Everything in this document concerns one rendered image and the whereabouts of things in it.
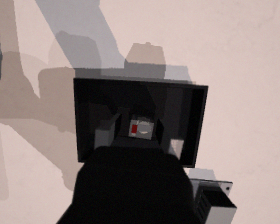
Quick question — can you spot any grey relay panel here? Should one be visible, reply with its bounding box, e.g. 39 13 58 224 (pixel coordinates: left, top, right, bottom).
190 179 237 224

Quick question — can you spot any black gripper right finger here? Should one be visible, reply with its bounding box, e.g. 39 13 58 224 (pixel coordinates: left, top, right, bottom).
155 119 184 159

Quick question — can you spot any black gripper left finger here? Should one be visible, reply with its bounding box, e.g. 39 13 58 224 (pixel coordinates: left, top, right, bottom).
94 113 122 150

